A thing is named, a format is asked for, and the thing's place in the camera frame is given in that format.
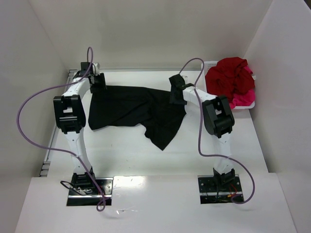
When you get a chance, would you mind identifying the black t shirt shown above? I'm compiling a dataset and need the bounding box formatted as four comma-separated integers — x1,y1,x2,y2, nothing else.
88,85,186,150

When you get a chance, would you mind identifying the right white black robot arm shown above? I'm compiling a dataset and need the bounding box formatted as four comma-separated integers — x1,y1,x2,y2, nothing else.
169,74,235,188

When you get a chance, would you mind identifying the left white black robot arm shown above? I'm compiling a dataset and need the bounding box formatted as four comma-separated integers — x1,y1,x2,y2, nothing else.
53,62,106,192

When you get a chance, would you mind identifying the white plastic basket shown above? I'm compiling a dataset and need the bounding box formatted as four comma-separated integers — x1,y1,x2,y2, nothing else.
200,61,255,110

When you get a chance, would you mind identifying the dark red t shirt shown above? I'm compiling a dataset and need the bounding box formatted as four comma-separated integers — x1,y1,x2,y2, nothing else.
205,57,255,100

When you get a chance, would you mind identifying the pink t shirt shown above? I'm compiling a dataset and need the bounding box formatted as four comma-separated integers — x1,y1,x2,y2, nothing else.
230,66,256,109

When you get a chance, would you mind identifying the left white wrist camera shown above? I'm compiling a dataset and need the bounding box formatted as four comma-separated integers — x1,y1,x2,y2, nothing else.
92,63,100,76

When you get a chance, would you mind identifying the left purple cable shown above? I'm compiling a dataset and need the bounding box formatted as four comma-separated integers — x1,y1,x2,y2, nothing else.
17,46,112,212

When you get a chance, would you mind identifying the purple cable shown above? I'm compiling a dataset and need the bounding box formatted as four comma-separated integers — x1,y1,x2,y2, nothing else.
17,46,112,212
178,58,256,205

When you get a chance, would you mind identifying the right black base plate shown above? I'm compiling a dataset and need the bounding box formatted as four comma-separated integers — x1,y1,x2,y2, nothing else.
198,175,244,204

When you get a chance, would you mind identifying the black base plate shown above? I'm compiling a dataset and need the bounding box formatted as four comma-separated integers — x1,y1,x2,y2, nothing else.
198,175,244,204
61,177,114,206

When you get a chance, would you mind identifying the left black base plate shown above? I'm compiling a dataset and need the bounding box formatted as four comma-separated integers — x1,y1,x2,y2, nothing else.
61,177,114,206

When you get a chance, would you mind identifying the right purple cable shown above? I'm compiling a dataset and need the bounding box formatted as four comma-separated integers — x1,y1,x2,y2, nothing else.
178,58,256,205

